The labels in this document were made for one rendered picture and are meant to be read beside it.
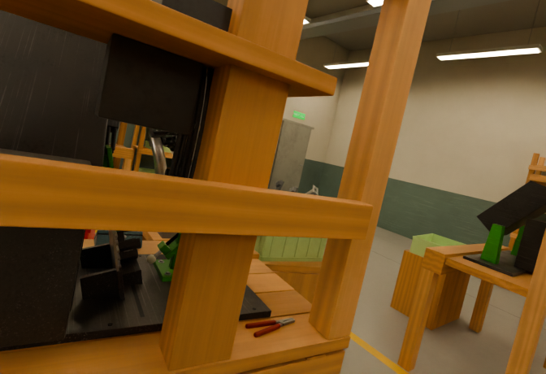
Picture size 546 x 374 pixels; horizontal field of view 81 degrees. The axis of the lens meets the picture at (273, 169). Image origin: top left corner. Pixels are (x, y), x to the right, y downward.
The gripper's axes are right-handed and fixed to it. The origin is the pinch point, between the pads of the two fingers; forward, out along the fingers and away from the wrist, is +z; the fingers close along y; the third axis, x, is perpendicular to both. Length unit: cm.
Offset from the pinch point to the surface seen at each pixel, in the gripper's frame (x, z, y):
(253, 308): 49, -18, -21
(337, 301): 57, -36, -7
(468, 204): -28, -639, -302
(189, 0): 3.4, -1.6, 41.7
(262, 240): 13, -55, -70
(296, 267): 30, -70, -75
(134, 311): 40.2, 12.1, -17.6
